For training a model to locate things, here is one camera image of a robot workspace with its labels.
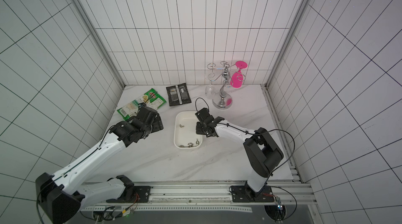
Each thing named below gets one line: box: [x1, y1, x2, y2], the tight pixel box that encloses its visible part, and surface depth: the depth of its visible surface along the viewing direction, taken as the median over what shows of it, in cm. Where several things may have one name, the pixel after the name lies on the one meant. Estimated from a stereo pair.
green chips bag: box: [116, 87, 167, 122], surface depth 112 cm
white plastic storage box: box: [173, 110, 204, 149], surface depth 92 cm
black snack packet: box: [165, 82, 192, 107], surface depth 113 cm
